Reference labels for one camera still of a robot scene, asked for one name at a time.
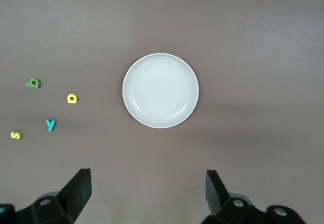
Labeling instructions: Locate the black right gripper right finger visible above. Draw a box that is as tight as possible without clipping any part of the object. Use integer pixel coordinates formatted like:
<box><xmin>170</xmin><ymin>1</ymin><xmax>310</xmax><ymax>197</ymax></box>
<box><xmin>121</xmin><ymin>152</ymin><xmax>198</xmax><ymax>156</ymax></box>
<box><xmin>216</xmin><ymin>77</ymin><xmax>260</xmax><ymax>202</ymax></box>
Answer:
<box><xmin>202</xmin><ymin>169</ymin><xmax>269</xmax><ymax>224</ymax></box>

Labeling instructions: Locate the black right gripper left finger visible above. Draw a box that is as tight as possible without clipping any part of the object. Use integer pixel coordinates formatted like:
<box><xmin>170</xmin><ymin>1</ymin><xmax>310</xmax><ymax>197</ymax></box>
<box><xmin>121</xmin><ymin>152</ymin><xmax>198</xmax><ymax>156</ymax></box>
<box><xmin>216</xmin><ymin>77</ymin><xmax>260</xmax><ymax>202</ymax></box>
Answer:
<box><xmin>15</xmin><ymin>168</ymin><xmax>92</xmax><ymax>224</ymax></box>

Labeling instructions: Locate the green letter b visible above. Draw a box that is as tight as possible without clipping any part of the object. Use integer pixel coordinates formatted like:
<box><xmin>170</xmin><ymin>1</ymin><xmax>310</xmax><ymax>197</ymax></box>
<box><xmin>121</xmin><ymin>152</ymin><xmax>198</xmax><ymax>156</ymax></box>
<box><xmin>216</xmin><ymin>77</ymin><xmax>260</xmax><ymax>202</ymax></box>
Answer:
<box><xmin>25</xmin><ymin>78</ymin><xmax>42</xmax><ymax>89</ymax></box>

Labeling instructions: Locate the beige brown plate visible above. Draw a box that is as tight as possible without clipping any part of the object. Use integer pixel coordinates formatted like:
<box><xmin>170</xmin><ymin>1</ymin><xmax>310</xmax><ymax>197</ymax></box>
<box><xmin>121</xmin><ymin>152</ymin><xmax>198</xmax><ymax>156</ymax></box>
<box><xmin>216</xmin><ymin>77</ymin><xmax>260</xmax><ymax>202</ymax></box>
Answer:
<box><xmin>122</xmin><ymin>53</ymin><xmax>200</xmax><ymax>130</ymax></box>

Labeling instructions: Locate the brown table cover sheet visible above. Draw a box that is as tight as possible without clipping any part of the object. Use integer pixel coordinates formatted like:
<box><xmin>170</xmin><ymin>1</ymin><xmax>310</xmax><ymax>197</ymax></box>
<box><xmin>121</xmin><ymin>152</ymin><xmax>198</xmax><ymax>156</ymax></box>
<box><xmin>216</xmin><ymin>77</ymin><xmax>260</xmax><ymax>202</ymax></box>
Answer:
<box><xmin>0</xmin><ymin>0</ymin><xmax>324</xmax><ymax>224</ymax></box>

